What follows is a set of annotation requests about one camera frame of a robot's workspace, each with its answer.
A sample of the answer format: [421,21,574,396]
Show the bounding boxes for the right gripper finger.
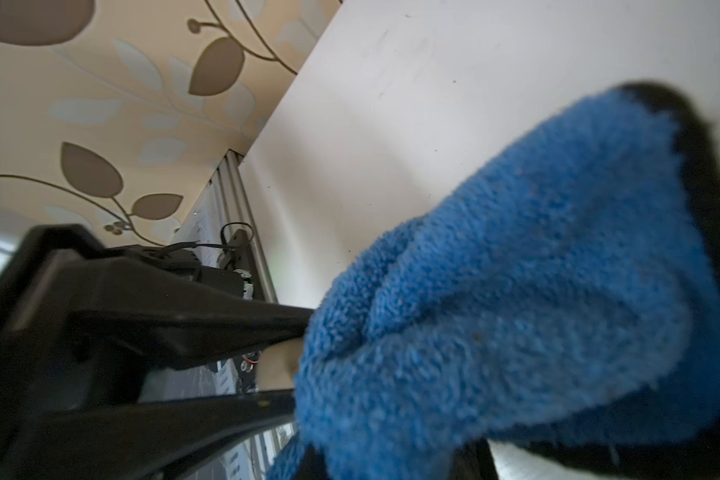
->
[0,225,311,479]

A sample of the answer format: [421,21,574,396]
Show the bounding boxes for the blue grey microfiber rag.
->
[268,82,720,479]

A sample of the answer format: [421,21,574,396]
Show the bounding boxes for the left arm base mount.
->
[105,221,263,300]

